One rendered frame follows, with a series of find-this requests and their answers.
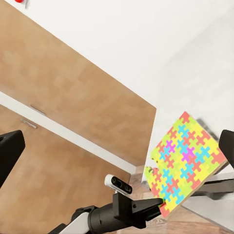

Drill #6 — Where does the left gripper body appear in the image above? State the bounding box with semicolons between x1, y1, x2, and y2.
99;192;146;232

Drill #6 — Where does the jigsaw puzzle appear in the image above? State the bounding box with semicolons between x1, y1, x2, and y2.
144;111;228;219

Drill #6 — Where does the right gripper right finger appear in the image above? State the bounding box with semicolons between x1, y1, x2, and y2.
218;130;234;169

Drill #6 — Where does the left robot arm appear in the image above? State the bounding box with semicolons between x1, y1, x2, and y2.
49;174;163;234

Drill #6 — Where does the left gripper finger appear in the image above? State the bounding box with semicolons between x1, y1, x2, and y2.
141;206;161;221
130;198;163;222

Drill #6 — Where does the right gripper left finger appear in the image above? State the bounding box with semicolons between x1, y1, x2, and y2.
0;130;25;188

